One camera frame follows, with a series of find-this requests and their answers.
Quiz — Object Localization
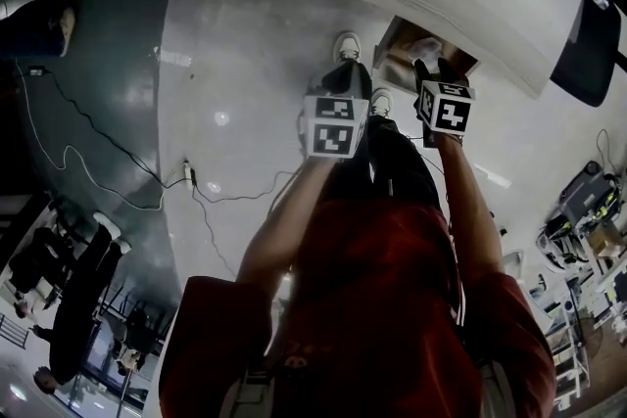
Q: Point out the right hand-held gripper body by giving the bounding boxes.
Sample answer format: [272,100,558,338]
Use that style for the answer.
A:
[413,71,477,148]

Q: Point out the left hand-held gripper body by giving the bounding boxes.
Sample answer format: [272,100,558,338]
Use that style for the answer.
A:
[299,62,372,162]

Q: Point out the white item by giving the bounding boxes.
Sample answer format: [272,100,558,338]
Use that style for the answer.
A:
[405,35,446,66]

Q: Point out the brown drawer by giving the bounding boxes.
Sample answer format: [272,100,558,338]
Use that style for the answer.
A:
[370,14,480,95]

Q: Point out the person's right forearm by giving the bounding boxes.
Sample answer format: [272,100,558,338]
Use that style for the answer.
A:
[432,133,506,281]

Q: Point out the person's left forearm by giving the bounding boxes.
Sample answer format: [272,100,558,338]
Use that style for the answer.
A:
[234,158,340,284]

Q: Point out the person's right white shoe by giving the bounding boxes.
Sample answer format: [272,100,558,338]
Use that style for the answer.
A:
[368,87,396,118]

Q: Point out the person's white shoe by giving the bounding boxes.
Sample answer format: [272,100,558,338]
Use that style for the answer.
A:
[368,87,396,118]
[332,31,363,65]

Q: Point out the person's black trousers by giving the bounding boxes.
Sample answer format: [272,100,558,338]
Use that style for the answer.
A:
[337,59,443,211]

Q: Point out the person's left white shoe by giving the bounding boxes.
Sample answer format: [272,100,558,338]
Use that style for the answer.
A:
[332,31,363,65]

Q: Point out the black office chair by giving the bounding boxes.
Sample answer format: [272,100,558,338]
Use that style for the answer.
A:
[548,0,624,109]

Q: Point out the grey machine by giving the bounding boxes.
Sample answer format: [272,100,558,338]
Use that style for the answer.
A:
[557,160,624,224]

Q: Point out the person's red shirt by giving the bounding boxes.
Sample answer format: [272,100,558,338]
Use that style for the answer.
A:
[158,198,558,418]

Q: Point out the cardboard box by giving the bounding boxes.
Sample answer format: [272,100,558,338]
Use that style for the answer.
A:
[586,230,627,259]

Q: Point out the white metal shelf rack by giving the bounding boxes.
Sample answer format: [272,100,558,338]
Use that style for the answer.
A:
[527,249,627,413]

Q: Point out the thin black cable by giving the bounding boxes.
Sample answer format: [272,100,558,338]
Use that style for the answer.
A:
[190,168,298,281]

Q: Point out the long black floor cable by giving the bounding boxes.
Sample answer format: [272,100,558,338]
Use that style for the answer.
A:
[41,69,190,190]

